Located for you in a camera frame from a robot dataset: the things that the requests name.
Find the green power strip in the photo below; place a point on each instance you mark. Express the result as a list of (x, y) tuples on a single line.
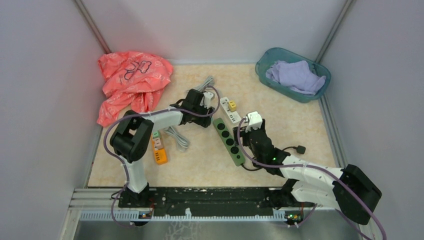
[(229, 142)]

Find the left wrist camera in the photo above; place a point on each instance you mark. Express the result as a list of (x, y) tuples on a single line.
[(208, 98)]

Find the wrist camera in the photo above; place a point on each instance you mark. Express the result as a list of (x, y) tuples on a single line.
[(254, 121), (208, 98)]

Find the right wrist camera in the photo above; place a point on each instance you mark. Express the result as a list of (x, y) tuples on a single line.
[(254, 121)]

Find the orange power strip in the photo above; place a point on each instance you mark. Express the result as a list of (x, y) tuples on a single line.
[(159, 155)]

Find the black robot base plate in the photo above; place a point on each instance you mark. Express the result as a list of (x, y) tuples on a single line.
[(210, 201)]

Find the yellow plug adapter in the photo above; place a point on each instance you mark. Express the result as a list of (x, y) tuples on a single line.
[(232, 106)]

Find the white power strip with USB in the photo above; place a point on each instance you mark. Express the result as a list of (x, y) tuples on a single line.
[(233, 117)]

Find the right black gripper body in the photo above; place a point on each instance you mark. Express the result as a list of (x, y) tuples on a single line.
[(246, 142)]

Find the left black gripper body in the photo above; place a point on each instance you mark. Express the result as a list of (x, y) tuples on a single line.
[(202, 110)]

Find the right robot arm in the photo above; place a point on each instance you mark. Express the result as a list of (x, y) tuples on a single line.
[(348, 190)]

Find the pink patterned cloth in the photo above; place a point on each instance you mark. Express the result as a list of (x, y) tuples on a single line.
[(131, 78)]

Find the green plug adapter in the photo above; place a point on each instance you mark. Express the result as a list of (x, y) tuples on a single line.
[(156, 135)]

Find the pink plug adapter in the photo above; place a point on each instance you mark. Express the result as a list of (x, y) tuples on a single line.
[(158, 143)]

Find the lavender cloth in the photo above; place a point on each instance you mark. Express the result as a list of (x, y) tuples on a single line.
[(296, 76)]

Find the teal plastic basket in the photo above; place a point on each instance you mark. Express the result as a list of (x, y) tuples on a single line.
[(277, 53)]

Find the aluminium front rail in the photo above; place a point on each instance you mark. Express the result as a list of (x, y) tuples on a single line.
[(101, 204)]

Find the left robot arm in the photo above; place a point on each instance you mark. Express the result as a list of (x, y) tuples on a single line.
[(132, 135)]

